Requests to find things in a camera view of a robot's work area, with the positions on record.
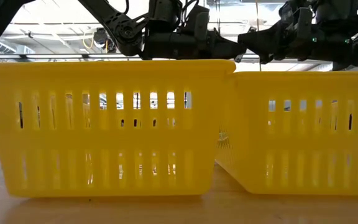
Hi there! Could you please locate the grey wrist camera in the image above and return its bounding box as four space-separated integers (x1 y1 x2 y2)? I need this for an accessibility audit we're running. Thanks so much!
292 6 314 35
193 4 211 41

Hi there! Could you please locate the long white light rail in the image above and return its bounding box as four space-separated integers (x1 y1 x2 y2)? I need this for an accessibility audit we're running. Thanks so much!
0 53 142 61

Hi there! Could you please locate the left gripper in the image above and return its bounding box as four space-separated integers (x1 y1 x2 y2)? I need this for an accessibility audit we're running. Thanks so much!
178 30 247 63

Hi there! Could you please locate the thin black hanging cable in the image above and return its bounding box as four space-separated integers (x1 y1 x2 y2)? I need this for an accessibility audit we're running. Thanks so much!
215 0 223 32

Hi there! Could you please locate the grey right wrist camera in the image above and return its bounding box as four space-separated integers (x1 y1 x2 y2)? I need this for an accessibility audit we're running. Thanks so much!
292 6 314 35

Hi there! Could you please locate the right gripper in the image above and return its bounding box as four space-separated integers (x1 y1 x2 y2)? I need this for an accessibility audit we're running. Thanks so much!
237 9 357 71

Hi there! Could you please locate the yellow slotted plastic basket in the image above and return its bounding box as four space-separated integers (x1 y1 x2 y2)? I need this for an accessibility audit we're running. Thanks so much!
215 70 358 196
0 58 237 198

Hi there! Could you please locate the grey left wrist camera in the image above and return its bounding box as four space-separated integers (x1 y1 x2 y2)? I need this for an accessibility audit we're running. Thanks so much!
193 4 211 41

